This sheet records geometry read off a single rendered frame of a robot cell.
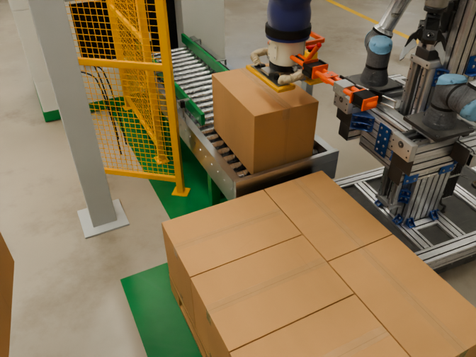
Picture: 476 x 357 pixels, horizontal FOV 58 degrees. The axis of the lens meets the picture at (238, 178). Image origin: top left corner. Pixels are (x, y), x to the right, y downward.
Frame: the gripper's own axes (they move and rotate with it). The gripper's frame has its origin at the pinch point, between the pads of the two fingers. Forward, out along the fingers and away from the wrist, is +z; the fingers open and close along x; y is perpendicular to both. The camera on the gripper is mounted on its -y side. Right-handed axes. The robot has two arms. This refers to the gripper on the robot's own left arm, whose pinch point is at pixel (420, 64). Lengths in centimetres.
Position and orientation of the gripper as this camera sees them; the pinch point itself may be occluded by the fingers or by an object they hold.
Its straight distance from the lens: 176.7
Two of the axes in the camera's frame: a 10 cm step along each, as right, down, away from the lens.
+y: 3.2, -5.8, 7.5
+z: 0.0, 8.0, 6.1
